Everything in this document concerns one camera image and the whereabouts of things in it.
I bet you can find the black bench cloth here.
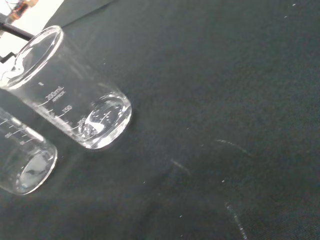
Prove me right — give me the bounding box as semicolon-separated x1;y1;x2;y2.
0;0;320;240

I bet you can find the black tripod leg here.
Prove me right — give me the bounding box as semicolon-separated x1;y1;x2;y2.
0;13;35;41

